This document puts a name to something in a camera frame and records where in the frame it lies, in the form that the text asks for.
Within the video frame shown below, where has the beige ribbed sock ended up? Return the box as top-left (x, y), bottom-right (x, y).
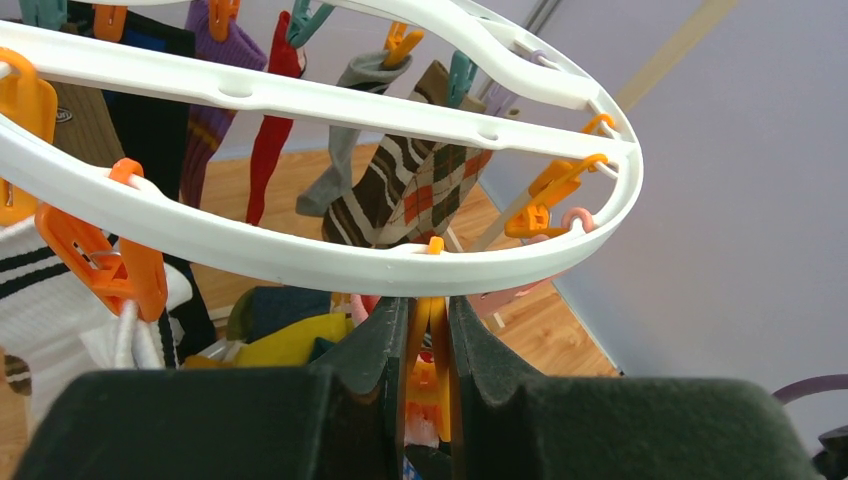
top-left (51, 81), bottom-right (125, 168)

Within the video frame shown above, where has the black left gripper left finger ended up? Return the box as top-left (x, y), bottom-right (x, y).
top-left (15, 298), bottom-right (409, 479)

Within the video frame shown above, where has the black sock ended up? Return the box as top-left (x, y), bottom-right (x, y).
top-left (102, 12), bottom-right (195, 200)

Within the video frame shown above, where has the yellow sock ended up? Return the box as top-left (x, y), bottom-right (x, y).
top-left (233, 313), bottom-right (354, 367)

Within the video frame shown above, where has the white striped sock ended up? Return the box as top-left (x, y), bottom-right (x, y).
top-left (1, 219), bottom-right (193, 423)

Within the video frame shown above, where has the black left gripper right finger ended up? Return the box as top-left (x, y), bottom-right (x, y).
top-left (448, 297), bottom-right (817, 479)

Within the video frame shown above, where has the teal sock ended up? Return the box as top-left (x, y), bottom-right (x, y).
top-left (225, 286), bottom-right (331, 343)

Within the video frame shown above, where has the red hanging sock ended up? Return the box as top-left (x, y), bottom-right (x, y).
top-left (245, 11), bottom-right (304, 225)

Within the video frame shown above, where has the white round clip hanger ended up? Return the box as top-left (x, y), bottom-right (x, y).
top-left (1, 1), bottom-right (645, 297)

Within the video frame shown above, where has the orange clothes clip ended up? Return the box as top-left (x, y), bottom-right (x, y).
top-left (402, 236), bottom-right (455, 444)

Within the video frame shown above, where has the grey hanging sock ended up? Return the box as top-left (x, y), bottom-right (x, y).
top-left (295, 50), bottom-right (412, 217)

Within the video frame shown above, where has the purple striped hanging sock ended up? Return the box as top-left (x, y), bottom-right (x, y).
top-left (180, 1), bottom-right (268, 208)

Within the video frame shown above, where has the wooden drying rack frame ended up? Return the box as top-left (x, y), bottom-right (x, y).
top-left (466, 0), bottom-right (740, 254)

